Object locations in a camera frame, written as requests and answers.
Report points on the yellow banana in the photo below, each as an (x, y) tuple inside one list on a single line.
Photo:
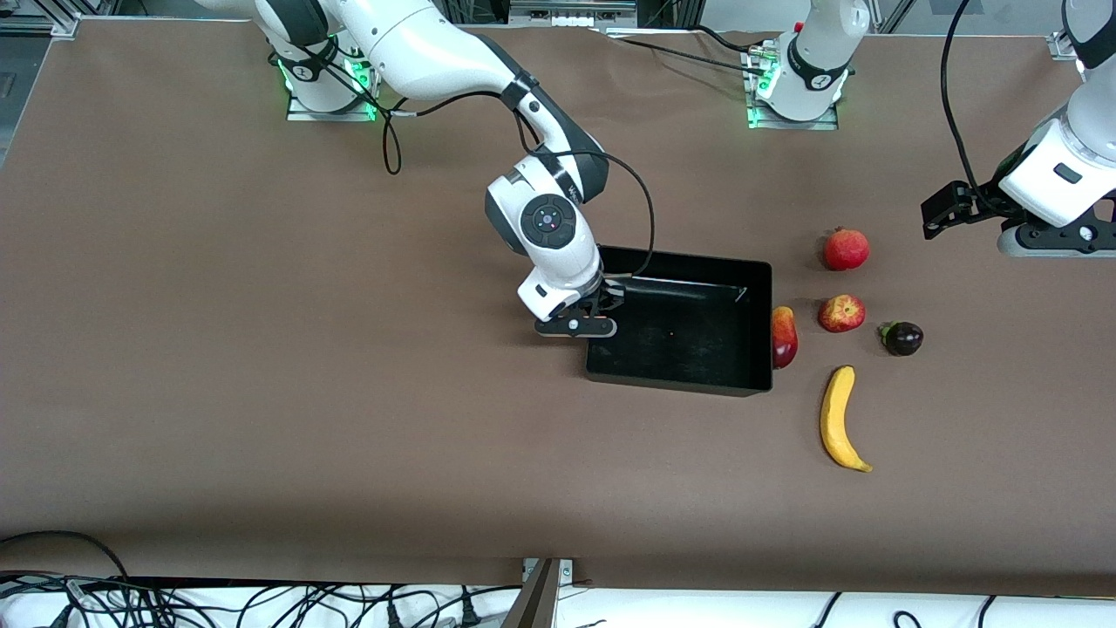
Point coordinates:
[(835, 419)]

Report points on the aluminium frame profile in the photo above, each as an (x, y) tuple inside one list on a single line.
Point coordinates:
[(35, 24)]

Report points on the silver table edge bracket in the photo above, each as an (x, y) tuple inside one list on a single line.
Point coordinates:
[(565, 569)]

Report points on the round red pomegranate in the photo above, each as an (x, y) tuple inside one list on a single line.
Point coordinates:
[(846, 250)]

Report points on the paper table cover sheet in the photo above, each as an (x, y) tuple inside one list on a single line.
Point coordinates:
[(261, 349)]

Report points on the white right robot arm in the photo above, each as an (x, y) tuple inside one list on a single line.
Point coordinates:
[(418, 48)]

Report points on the grey power strip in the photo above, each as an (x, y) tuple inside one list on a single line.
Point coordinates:
[(567, 10)]

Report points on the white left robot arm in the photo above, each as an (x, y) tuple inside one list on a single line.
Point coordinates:
[(819, 52)]

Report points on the red yellow apple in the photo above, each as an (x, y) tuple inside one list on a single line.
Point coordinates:
[(841, 313)]

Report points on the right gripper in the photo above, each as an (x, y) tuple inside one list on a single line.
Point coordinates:
[(608, 299)]

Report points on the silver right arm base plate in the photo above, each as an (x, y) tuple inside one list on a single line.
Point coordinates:
[(305, 112)]

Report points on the grey metal stand bar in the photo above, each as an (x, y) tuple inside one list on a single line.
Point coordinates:
[(534, 602)]

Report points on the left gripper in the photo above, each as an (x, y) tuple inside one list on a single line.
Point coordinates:
[(983, 200)]

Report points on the red yellow mango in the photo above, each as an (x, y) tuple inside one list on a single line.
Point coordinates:
[(785, 340)]

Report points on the dark purple eggplant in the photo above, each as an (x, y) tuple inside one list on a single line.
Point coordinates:
[(904, 339)]

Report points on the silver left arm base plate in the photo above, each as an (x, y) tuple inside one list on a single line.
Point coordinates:
[(767, 123)]

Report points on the black plastic box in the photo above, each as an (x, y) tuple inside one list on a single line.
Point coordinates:
[(689, 340)]

